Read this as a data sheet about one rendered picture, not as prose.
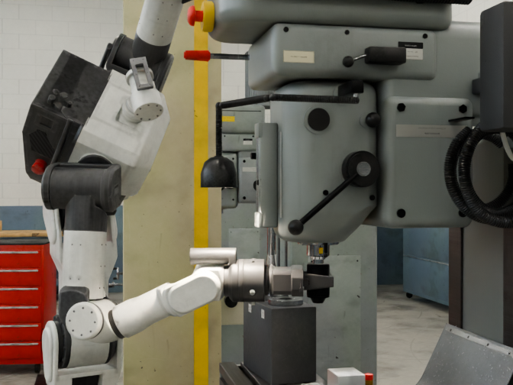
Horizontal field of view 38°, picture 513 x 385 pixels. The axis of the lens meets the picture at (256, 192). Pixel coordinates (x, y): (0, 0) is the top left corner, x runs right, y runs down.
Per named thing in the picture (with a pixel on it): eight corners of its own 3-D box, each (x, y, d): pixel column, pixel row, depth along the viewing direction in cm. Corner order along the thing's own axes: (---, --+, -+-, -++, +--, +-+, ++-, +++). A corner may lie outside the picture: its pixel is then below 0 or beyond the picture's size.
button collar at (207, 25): (204, 28, 145) (204, -3, 145) (200, 34, 151) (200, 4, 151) (214, 28, 146) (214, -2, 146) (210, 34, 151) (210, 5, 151)
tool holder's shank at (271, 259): (279, 267, 198) (279, 225, 198) (270, 269, 196) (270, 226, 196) (272, 266, 200) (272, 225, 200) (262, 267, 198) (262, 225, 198)
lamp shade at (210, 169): (193, 187, 147) (193, 156, 147) (223, 187, 151) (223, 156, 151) (214, 187, 141) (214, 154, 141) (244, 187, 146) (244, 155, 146)
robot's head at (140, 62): (132, 111, 168) (130, 89, 162) (124, 82, 172) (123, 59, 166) (159, 106, 170) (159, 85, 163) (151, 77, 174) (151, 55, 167)
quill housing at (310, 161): (288, 245, 141) (288, 76, 141) (264, 238, 161) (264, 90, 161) (382, 244, 145) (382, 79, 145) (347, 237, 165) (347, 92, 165)
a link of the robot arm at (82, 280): (46, 338, 153) (52, 229, 155) (72, 331, 166) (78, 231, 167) (99, 341, 151) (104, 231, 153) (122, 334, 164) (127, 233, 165)
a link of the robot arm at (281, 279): (303, 260, 147) (243, 261, 148) (303, 309, 147) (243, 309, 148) (301, 255, 160) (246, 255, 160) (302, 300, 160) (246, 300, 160)
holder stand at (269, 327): (271, 386, 181) (271, 303, 181) (243, 365, 202) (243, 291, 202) (316, 381, 185) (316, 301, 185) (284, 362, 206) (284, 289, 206)
